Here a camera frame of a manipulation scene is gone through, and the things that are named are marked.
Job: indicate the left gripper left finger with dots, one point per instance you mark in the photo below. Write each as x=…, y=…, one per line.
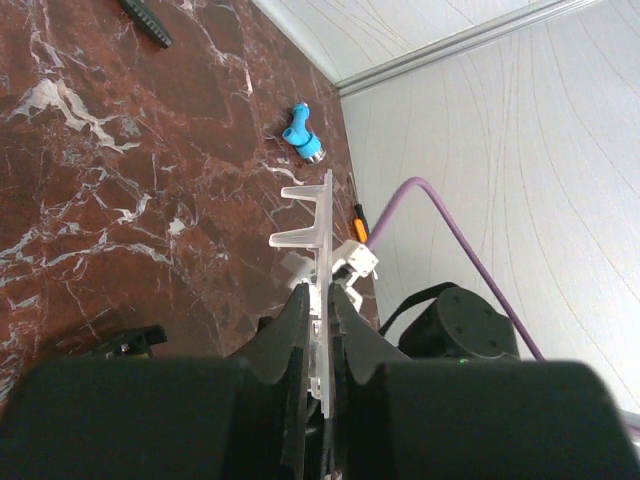
x=239, y=417

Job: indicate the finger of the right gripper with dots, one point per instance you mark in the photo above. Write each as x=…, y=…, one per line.
x=136, y=342

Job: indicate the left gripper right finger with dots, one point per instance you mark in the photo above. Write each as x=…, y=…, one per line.
x=477, y=420

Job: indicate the clear plastic fuse box lid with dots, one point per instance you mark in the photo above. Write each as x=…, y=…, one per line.
x=317, y=238

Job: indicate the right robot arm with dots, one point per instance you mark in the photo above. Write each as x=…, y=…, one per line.
x=457, y=325

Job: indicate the blue plastic connector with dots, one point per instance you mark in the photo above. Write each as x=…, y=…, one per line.
x=304, y=141

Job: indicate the orange handle screwdriver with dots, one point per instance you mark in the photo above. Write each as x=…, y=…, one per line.
x=360, y=224

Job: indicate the black handle screwdriver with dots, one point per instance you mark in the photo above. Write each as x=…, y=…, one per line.
x=146, y=20

